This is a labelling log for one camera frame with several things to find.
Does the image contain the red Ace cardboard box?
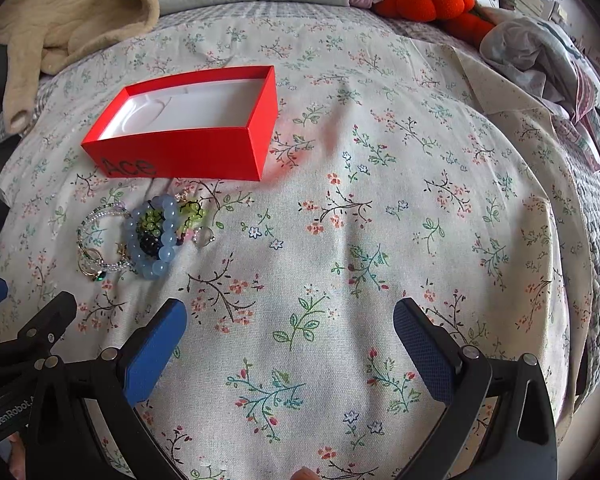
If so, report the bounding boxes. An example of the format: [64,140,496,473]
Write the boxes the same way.
[81,65,278,181]

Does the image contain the black hair claw clip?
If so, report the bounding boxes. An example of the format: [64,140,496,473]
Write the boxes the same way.
[136,226,163,259]

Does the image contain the orange pumpkin plush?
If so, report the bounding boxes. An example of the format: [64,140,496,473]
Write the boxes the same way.
[372,0,495,49]

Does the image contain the clear crystal bead bracelet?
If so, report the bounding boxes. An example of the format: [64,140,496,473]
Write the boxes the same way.
[75,202,131,283]

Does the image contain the floral bed sheet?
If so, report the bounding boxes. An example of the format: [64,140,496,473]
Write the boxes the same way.
[0,3,597,479]

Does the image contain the green bead bracelet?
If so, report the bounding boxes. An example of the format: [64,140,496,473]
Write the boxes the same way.
[136,199,210,241]

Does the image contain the crumpled grey white clothes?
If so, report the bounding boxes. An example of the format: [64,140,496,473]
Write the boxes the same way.
[479,9,600,124]

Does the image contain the light blue bead bracelet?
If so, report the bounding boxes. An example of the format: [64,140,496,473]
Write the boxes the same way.
[124,194,182,281]

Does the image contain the person's left hand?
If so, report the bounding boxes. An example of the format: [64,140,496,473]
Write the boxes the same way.
[7,432,26,480]

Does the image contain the large gold ring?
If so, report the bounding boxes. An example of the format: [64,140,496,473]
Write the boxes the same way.
[76,246,107,283]

